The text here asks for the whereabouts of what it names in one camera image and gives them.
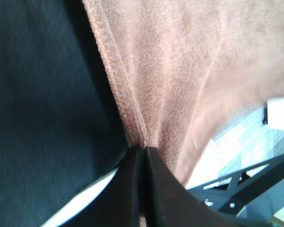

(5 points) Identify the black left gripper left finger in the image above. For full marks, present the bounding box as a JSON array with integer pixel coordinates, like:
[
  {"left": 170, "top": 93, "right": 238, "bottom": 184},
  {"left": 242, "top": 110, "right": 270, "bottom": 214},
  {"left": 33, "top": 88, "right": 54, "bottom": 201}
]
[{"left": 65, "top": 148, "right": 142, "bottom": 227}]

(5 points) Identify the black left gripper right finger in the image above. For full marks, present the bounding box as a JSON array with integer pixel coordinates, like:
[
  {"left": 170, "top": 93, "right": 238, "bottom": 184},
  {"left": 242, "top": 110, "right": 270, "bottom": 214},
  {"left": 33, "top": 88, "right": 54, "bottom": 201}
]
[{"left": 143, "top": 147, "right": 260, "bottom": 227}]

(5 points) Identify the brown towel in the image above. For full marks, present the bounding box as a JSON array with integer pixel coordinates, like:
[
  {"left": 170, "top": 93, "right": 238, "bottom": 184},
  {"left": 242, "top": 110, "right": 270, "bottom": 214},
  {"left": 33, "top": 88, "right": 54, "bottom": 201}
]
[{"left": 83, "top": 0, "right": 284, "bottom": 215}]

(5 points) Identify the black table cloth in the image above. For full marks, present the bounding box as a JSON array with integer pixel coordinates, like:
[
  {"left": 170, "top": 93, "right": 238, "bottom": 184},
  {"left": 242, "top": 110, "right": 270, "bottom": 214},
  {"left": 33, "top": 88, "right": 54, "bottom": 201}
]
[{"left": 0, "top": 0, "right": 127, "bottom": 227}]

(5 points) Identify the white woven storage box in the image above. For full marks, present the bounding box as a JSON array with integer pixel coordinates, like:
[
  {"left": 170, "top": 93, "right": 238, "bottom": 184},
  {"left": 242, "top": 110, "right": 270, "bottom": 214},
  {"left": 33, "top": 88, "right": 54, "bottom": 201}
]
[{"left": 208, "top": 104, "right": 284, "bottom": 180}]

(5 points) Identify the black metal frame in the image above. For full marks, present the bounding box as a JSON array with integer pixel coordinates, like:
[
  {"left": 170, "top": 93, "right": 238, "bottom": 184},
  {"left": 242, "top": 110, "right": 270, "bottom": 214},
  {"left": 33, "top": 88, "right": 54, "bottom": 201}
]
[{"left": 189, "top": 154, "right": 284, "bottom": 221}]

